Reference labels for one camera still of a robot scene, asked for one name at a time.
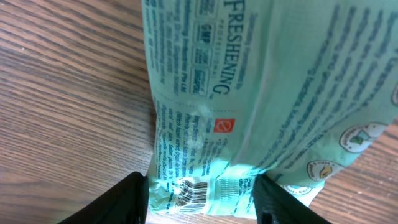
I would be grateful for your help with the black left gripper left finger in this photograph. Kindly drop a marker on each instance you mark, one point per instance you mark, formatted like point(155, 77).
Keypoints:
point(124, 203)

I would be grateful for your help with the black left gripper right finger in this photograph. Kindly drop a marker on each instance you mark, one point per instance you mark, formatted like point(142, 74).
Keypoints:
point(274, 205)

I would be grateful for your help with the light blue wipes pack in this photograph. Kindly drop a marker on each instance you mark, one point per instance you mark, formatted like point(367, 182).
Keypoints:
point(292, 89)

